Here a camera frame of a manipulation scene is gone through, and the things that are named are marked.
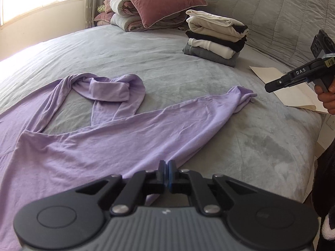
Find grey folded garment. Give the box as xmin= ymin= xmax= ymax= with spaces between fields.
xmin=183 ymin=43 xmax=241 ymax=68

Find cream folded garment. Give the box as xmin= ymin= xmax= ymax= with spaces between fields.
xmin=188 ymin=38 xmax=236 ymax=59

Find beige folded garment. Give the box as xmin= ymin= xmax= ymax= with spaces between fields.
xmin=188 ymin=16 xmax=249 ymax=42

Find large pink velvet pillow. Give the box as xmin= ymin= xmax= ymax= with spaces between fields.
xmin=111 ymin=0 xmax=208 ymax=29

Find black folded garment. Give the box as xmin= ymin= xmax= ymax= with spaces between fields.
xmin=185 ymin=25 xmax=249 ymax=53

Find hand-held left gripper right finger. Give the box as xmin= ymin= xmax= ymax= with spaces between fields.
xmin=167 ymin=160 xmax=259 ymax=215

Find lilac pants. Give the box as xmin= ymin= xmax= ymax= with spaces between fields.
xmin=0 ymin=74 xmax=258 ymax=247

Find white folded garment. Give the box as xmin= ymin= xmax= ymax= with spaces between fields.
xmin=186 ymin=10 xmax=237 ymax=28

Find grey quilted headboard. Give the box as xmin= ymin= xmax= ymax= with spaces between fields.
xmin=183 ymin=0 xmax=335 ymax=71

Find person's black fleece garment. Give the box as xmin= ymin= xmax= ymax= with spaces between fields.
xmin=311 ymin=141 xmax=335 ymax=251

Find person's right hand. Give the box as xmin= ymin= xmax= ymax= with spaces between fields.
xmin=314 ymin=81 xmax=335 ymax=115

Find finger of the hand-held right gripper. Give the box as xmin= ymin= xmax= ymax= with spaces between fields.
xmin=264 ymin=74 xmax=288 ymax=93

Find beige paper sheet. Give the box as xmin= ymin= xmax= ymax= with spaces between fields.
xmin=249 ymin=67 xmax=327 ymax=114

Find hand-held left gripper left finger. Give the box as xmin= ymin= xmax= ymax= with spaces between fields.
xmin=76 ymin=160 xmax=168 ymax=216

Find folded grey pink quilt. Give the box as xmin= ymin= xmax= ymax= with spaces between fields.
xmin=110 ymin=0 xmax=187 ymax=32

